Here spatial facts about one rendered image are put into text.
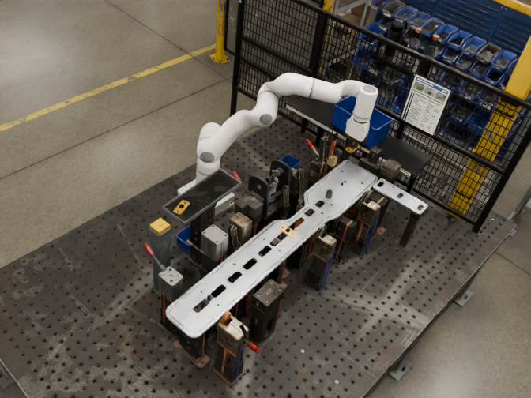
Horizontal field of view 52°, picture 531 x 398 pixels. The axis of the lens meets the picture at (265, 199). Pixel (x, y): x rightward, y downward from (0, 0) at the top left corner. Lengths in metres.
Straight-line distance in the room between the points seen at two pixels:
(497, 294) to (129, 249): 2.51
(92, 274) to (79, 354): 0.43
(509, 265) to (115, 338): 2.86
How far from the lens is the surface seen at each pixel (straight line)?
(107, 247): 2.87
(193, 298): 2.28
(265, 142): 3.51
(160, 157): 4.43
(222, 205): 2.99
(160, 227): 2.31
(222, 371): 2.39
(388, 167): 2.96
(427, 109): 3.07
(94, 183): 4.25
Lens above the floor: 2.86
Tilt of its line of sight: 44 degrees down
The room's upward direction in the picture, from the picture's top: 9 degrees clockwise
